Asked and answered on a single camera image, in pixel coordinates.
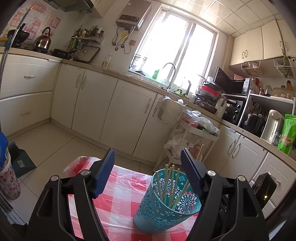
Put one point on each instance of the range hood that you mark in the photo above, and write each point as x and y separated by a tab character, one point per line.
81	6

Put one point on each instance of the black cutting board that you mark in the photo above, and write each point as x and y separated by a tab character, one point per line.
87	53

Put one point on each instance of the wall spice rack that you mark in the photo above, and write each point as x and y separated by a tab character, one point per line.
82	37

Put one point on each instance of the mop handle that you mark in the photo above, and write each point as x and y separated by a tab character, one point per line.
10	41

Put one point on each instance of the chrome sink faucet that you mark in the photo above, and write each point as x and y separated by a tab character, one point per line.
171	76

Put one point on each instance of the white thermos pot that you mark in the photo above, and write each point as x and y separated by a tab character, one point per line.
273	125

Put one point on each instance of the white rolling kitchen cart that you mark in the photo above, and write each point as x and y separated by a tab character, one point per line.
189	132

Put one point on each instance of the black rice cooker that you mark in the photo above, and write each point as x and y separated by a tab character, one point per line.
254	124

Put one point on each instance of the white hanging trash bag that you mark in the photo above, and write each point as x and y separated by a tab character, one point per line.
171	110

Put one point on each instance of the black toaster oven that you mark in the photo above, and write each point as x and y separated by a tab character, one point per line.
234	110

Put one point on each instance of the wall gas water heater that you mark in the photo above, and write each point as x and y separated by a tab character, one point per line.
133	14

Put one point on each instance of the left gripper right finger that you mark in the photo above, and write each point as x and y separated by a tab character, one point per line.
229	208

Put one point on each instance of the black microwave oven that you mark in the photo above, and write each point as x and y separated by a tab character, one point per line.
231	86

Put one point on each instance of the green snack bag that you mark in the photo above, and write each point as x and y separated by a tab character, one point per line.
288	134

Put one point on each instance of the teal perforated utensil holder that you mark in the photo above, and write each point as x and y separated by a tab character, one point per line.
154	216

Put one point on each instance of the chopstick in holder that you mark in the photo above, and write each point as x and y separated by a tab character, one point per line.
159	186
186	187
174	185

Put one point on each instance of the steel kettle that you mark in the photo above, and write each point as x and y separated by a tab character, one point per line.
43	42

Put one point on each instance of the stacked pots and pans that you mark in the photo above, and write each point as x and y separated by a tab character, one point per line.
210	98

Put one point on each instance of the green dish soap bottle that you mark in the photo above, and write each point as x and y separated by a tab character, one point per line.
155	75

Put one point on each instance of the clear plastic bottle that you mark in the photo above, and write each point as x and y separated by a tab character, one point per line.
106	62

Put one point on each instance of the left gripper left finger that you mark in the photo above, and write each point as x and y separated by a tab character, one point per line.
51	219

